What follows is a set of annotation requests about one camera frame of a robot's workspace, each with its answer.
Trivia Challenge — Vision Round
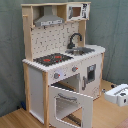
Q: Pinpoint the white toy microwave door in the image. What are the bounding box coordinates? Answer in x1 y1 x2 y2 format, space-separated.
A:
67 4 89 20

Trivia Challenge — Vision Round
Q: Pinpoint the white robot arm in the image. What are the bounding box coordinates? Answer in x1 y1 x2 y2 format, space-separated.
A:
104 84 128 107

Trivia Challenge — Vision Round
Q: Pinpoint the wooden toy kitchen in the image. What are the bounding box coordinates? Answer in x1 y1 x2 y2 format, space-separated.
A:
22 2 105 128

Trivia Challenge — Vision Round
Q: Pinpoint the right stove knob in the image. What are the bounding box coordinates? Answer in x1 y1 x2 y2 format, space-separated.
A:
72 66 78 72

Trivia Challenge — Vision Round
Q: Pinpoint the stove knob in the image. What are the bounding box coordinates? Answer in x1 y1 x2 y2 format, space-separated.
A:
72 66 78 72
54 73 60 79

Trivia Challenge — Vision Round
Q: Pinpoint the black toy stovetop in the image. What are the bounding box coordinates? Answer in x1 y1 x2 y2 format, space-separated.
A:
34 53 71 67

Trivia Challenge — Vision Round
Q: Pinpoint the left stove knob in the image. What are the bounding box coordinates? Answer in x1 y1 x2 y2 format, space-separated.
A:
54 73 60 79

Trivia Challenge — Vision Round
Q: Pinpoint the metal toy sink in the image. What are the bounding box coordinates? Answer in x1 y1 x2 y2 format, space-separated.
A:
66 47 94 56

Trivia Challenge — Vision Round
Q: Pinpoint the black toy faucet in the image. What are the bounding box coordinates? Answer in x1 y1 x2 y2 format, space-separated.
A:
67 33 82 49

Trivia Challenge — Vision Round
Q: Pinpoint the white dishwasher door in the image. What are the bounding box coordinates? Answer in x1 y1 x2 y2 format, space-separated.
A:
81 55 102 99

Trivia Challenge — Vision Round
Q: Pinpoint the white oven door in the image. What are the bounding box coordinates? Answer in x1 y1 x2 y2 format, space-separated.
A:
49 86 93 128

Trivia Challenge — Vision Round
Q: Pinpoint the grey range hood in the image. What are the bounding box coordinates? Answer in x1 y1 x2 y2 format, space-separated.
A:
35 5 64 27

